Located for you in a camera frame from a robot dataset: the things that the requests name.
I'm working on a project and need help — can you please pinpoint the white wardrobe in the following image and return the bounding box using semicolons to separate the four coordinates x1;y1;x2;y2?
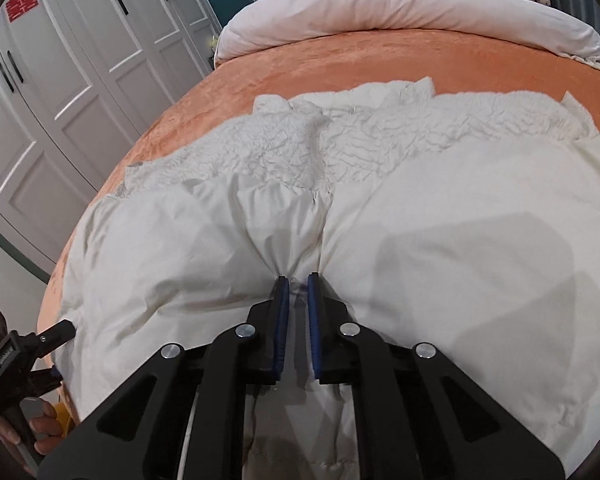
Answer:
0;0;226;271

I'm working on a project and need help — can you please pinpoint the white duvet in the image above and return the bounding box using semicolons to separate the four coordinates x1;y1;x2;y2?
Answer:
214;0;600;72

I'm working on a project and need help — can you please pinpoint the person's left hand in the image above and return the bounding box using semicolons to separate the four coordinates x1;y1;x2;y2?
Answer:
0;399;67;461

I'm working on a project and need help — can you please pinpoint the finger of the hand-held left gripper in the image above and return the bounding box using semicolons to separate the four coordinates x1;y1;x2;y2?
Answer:
22;319;77;357
26;366;64;402

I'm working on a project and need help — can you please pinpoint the white padded jacket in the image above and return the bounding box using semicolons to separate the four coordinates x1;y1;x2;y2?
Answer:
57;77;600;480

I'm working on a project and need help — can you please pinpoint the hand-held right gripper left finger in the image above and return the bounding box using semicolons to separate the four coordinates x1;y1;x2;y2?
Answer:
39;276;292;480

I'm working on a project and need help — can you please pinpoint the red wardrobe sticker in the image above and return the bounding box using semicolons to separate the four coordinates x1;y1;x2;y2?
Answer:
6;0;44;24

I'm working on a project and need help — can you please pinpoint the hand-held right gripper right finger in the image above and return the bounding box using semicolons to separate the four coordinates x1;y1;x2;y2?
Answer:
307;272;566;480

